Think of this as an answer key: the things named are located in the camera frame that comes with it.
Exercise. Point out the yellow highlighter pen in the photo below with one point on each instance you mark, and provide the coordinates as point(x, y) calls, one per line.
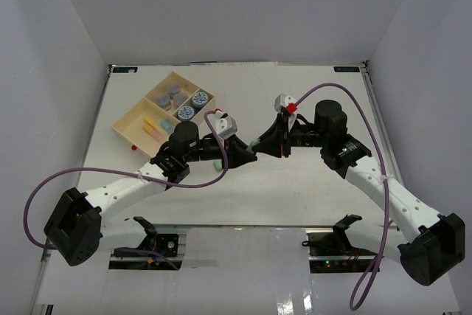
point(150, 121)

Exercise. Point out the beige three-compartment tray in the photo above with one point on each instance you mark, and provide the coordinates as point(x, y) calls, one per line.
point(129, 126)

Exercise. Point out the green highlighter pen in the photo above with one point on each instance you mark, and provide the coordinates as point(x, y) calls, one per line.
point(251, 146)

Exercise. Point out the orange-pink highlighter pen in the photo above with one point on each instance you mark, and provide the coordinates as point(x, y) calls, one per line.
point(153, 133)

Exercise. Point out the blue patterned jar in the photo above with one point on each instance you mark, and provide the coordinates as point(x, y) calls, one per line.
point(185, 113)
point(199, 100)

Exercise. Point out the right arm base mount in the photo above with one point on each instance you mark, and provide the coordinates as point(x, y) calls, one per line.
point(328, 255)

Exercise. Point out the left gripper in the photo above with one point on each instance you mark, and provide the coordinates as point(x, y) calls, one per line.
point(236, 153)

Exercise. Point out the blue patterned jar back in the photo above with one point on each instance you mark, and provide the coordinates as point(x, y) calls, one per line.
point(199, 100)

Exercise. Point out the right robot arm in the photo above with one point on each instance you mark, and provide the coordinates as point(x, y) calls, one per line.
point(428, 243)

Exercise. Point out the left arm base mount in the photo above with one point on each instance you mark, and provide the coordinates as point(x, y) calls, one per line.
point(169, 243)

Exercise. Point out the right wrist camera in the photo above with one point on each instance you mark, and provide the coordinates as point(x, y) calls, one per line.
point(286, 105)

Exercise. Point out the blue highlighter pen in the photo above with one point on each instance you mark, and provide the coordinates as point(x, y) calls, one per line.
point(168, 127)

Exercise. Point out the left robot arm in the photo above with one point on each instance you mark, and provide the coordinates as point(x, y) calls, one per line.
point(82, 223)

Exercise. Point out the blue patterned jar front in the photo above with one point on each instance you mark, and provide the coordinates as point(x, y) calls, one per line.
point(185, 113)

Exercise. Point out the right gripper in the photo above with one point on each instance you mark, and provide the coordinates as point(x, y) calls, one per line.
point(277, 134)

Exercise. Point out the green highlighter cap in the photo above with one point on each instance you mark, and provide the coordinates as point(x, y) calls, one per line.
point(218, 165)

